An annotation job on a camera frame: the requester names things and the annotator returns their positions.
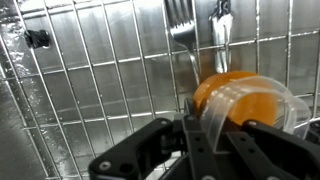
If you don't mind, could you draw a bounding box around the silver utensil handle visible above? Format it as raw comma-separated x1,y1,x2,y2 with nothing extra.
208,0,234,74

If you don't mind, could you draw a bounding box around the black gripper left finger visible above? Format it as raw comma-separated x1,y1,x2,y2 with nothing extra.
88,98,223,180

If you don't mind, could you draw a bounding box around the black rubber grid foot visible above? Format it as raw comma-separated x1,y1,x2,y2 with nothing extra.
23,29,51,50

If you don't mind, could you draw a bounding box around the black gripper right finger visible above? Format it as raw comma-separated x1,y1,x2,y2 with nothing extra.
223,118,320,180

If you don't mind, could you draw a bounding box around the silver metal fork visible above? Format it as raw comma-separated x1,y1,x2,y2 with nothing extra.
164,0,203,88

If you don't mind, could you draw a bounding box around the metal wire sink grid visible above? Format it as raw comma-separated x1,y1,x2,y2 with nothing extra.
0,0,320,180

